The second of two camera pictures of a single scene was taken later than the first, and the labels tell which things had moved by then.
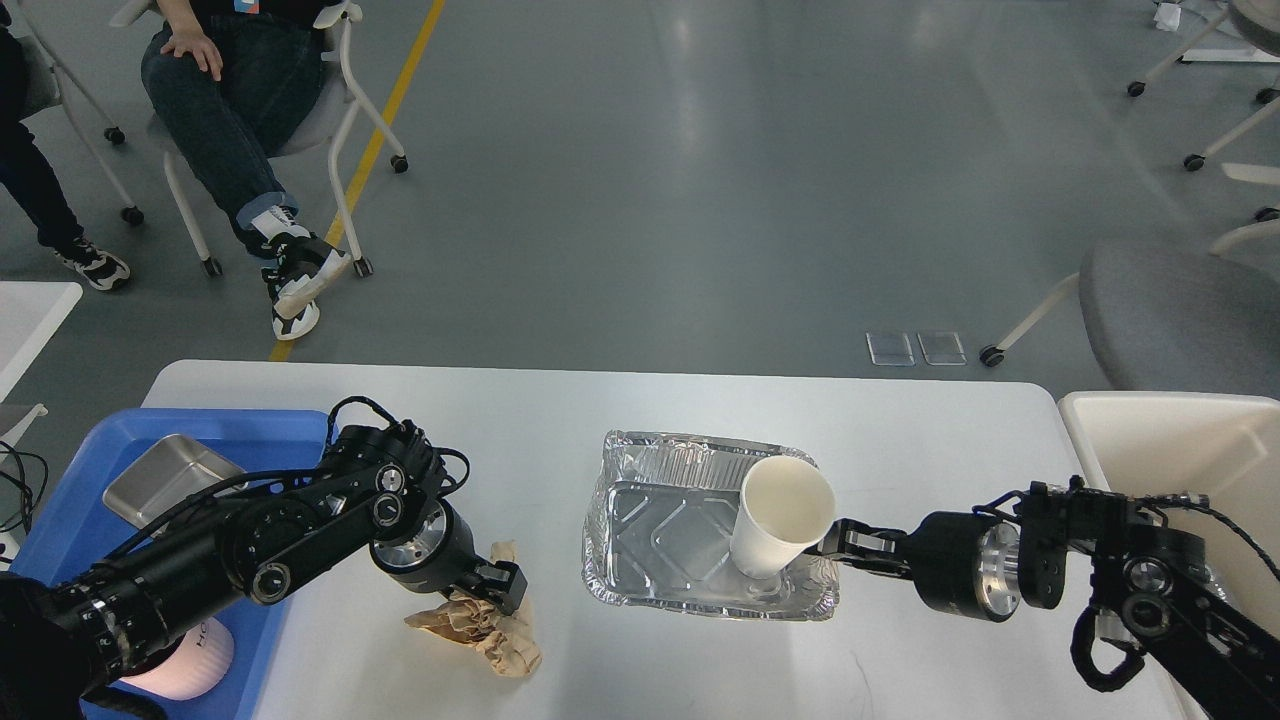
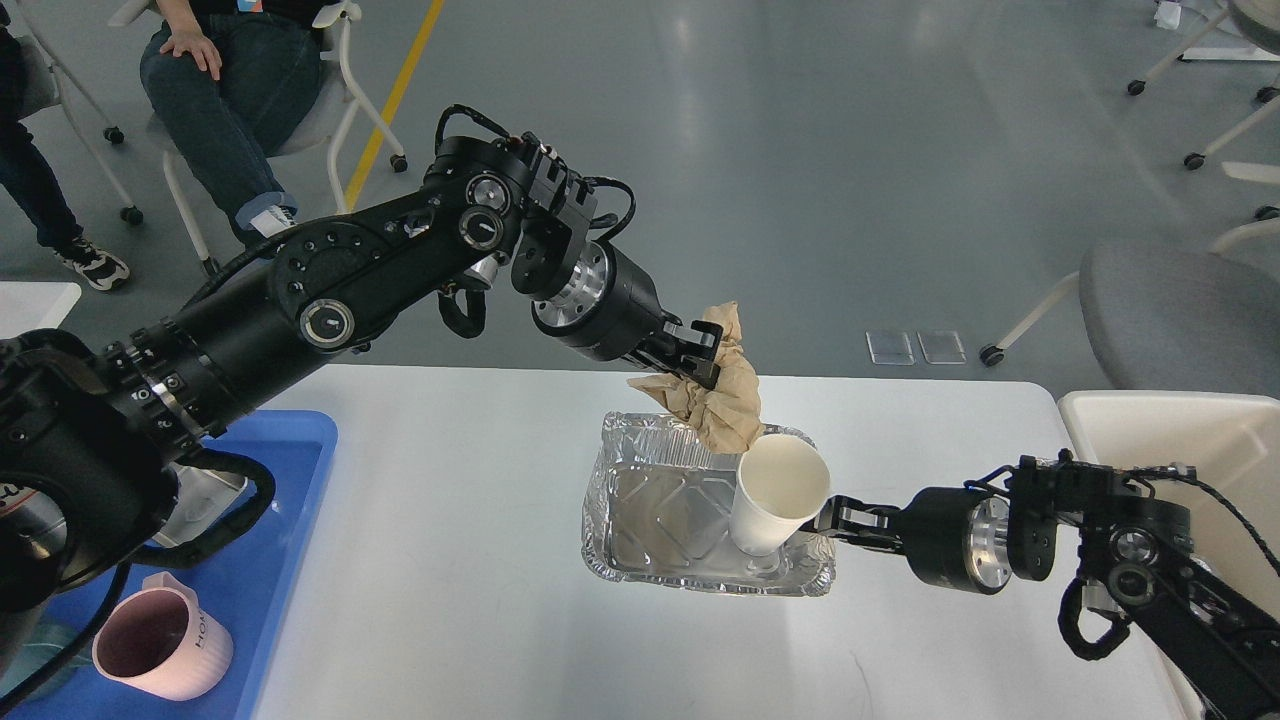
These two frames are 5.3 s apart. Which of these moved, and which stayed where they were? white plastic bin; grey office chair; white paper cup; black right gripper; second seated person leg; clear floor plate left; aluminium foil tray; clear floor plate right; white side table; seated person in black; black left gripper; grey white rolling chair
Moved: black left gripper; aluminium foil tray; white paper cup; black right gripper
Stayed: second seated person leg; grey white rolling chair; clear floor plate left; grey office chair; white side table; seated person in black; clear floor plate right; white plastic bin
